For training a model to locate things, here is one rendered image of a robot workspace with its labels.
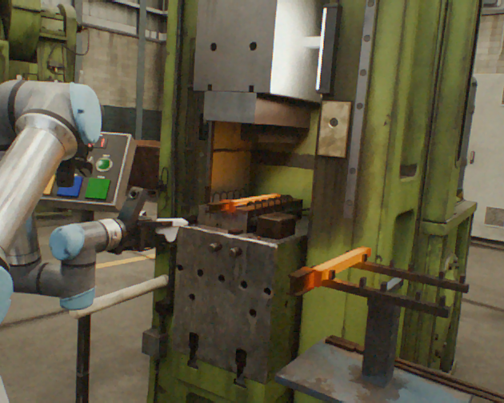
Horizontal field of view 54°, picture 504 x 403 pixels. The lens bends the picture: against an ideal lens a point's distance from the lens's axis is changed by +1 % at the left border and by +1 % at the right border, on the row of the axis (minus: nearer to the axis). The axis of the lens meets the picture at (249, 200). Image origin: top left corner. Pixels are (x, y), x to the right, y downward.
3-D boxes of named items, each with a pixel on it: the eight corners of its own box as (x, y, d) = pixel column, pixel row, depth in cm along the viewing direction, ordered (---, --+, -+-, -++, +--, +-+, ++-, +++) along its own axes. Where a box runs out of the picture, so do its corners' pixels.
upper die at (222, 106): (254, 123, 155) (256, 92, 154) (202, 120, 165) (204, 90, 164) (310, 128, 191) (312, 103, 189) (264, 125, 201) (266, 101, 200)
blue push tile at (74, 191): (77, 196, 170) (82, 176, 173) (56, 194, 171) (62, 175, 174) (79, 198, 172) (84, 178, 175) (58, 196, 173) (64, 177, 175)
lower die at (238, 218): (246, 233, 160) (248, 208, 159) (197, 223, 170) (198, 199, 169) (301, 217, 196) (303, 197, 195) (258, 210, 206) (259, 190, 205)
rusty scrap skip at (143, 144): (160, 201, 767) (162, 147, 754) (93, 185, 889) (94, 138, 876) (215, 197, 857) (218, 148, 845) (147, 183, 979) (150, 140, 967)
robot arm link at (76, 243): (46, 261, 110) (46, 223, 109) (86, 252, 119) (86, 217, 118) (70, 268, 106) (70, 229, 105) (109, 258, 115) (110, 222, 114)
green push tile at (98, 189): (105, 199, 169) (110, 179, 172) (84, 197, 170) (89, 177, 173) (106, 201, 171) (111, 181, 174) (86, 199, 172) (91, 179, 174)
